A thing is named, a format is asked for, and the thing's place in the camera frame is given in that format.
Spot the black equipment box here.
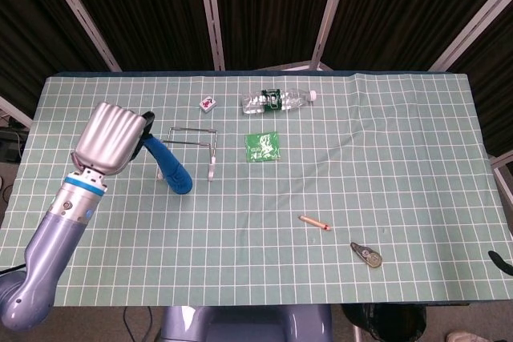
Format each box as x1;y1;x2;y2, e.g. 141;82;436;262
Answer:
0;127;29;163

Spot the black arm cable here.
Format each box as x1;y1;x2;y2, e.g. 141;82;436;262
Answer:
0;262;28;276

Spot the silver metal wire rack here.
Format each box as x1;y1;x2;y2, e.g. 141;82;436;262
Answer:
156;126;220;181

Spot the white partition post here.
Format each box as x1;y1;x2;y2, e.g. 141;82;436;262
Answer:
310;0;353;71
38;0;123;73
488;153;513;199
427;0;513;73
196;0;226;70
0;95;34;129

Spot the green foil packet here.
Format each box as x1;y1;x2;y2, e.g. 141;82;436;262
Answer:
244;131;282;163

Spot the wooden stick with red band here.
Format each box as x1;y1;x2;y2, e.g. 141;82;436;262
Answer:
297;214;333;232

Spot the silver and black left robot hand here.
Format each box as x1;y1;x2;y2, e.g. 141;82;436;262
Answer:
71;102;156;187

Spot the lilac robot torso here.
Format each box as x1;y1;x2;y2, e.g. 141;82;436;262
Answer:
160;304;333;342

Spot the clear plastic water bottle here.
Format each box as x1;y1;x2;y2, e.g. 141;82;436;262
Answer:
240;87;319;116

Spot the grey correction tape dispenser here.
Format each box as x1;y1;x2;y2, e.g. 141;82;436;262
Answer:
349;241;383;269

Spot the light shoe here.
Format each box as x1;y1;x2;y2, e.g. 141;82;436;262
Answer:
446;330;484;342

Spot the black rubbish bag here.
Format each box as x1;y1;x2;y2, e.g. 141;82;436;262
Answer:
340;302;428;342

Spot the green checked tablecloth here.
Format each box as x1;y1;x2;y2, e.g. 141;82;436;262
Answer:
0;72;513;307

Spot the dark pleated curtain backdrop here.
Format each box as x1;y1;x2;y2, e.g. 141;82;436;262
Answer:
0;0;513;159

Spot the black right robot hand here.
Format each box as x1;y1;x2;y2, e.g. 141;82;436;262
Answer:
487;249;513;275

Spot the white mahjong tile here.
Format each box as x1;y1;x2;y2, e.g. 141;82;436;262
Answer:
198;95;220;114

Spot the dark blue fabric pouch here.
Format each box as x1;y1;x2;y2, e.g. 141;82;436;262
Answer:
142;133;195;195

